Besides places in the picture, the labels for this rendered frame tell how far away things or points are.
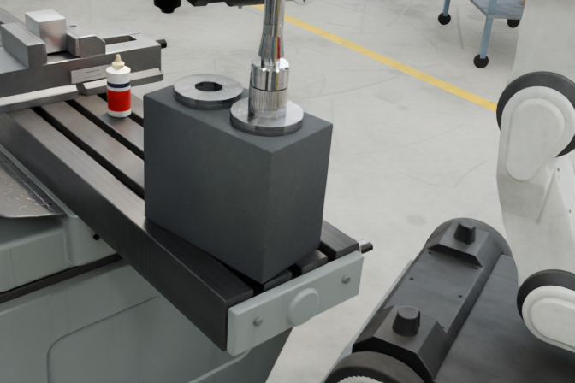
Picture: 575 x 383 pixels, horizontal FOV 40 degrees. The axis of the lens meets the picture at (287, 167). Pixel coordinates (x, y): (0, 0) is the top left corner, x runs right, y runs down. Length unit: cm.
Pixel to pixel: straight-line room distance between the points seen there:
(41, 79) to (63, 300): 39
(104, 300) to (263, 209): 56
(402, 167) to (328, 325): 110
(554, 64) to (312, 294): 53
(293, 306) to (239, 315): 9
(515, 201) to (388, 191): 175
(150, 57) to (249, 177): 66
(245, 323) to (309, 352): 130
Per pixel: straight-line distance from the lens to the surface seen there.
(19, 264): 131
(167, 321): 155
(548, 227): 139
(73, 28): 151
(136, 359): 156
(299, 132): 94
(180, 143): 100
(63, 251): 134
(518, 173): 130
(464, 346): 149
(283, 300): 101
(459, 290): 158
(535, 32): 127
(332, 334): 234
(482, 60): 452
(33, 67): 145
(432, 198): 309
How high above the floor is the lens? 150
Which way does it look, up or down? 28 degrees down
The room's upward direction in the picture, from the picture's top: 5 degrees clockwise
